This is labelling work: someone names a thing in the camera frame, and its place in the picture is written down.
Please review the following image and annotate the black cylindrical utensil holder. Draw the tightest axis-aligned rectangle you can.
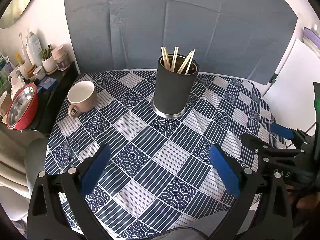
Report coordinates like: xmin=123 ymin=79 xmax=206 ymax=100
xmin=151 ymin=57 xmax=200 ymax=119

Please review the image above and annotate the wooden chopstick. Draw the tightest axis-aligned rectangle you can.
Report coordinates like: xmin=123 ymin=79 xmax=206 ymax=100
xmin=161 ymin=47 xmax=171 ymax=71
xmin=177 ymin=50 xmax=194 ymax=74
xmin=163 ymin=46 xmax=171 ymax=71
xmin=171 ymin=46 xmax=179 ymax=72
xmin=185 ymin=49 xmax=195 ymax=75

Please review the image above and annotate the person's right hand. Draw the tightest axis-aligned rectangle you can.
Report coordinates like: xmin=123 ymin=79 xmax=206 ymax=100
xmin=285 ymin=185 xmax=319 ymax=213

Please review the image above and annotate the white board right side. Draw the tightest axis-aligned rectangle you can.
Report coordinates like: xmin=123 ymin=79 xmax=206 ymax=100
xmin=264 ymin=40 xmax=319 ymax=135

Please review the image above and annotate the blue white patterned tablecloth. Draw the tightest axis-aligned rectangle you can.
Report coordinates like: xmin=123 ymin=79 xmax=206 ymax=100
xmin=44 ymin=70 xmax=286 ymax=239

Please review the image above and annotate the red rimmed metal bowl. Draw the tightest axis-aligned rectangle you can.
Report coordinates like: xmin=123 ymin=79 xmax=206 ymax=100
xmin=7 ymin=83 xmax=39 ymax=130

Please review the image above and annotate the black side shelf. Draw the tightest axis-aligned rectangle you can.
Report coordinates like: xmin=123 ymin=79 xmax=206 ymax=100
xmin=24 ymin=61 xmax=79 ymax=137

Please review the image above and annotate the beige ceramic mug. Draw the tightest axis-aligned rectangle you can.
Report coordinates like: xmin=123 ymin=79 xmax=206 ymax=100
xmin=67 ymin=81 xmax=98 ymax=118

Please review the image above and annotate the grey-blue backdrop panel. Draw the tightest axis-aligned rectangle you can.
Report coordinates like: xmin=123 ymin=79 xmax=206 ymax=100
xmin=64 ymin=0 xmax=297 ymax=84

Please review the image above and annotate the blue small box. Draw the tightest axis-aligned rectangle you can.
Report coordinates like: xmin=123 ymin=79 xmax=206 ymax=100
xmin=39 ymin=76 xmax=57 ymax=90

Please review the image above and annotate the small white jar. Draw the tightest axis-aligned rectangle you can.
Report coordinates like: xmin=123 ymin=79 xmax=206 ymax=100
xmin=33 ymin=66 xmax=46 ymax=81

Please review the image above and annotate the white mug on shelf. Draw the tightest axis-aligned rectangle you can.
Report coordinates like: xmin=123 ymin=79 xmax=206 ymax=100
xmin=10 ymin=61 xmax=31 ymax=80

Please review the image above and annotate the small potted succulent plant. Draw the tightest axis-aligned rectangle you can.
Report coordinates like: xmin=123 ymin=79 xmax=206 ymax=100
xmin=41 ymin=44 xmax=56 ymax=74

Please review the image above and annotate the pink lidded glass jar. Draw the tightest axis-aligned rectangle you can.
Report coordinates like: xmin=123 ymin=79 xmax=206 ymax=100
xmin=52 ymin=45 xmax=71 ymax=71

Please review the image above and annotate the white pump bottle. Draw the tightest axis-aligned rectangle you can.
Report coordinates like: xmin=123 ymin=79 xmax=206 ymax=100
xmin=27 ymin=31 xmax=42 ymax=67

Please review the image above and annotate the oval wall mirror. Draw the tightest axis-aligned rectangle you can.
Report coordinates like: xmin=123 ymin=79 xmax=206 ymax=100
xmin=1 ymin=0 xmax=31 ymax=29

